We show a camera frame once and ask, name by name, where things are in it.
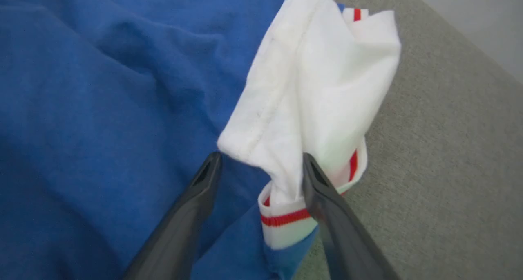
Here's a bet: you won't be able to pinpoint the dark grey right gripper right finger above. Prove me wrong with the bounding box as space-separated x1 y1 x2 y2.
302 152 401 280

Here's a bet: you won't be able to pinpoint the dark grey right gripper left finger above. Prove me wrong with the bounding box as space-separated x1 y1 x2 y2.
123 151 224 280

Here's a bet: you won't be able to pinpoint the blue basketball jersey white sleeves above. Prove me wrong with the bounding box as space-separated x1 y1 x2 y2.
0 0 402 280

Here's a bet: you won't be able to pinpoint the grey fabric sofa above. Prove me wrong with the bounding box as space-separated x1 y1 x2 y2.
292 0 523 280

